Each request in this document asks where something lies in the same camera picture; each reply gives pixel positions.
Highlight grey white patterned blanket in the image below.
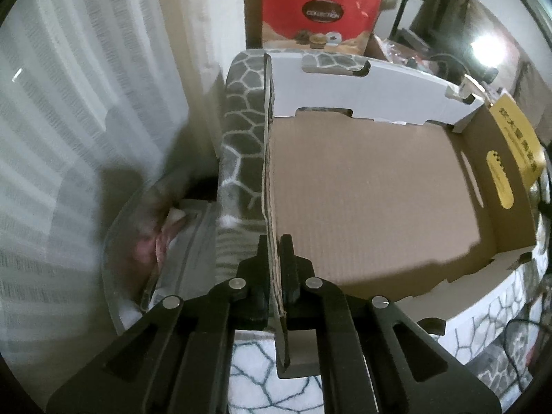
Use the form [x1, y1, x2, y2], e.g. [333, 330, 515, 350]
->
[215, 50, 551, 413]

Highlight yellow instruction booklet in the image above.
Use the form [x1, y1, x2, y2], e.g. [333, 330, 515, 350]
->
[486, 92, 546, 209]

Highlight red Collection gift bag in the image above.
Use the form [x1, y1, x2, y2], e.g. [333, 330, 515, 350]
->
[262, 0, 381, 55]

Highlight white striped curtain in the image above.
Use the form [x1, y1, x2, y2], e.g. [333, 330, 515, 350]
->
[1, 0, 245, 408]

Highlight clear plastic storage bin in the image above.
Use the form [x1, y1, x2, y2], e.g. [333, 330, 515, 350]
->
[102, 166, 218, 335]

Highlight shallow cardboard tray box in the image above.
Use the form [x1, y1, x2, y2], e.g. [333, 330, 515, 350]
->
[261, 50, 539, 380]

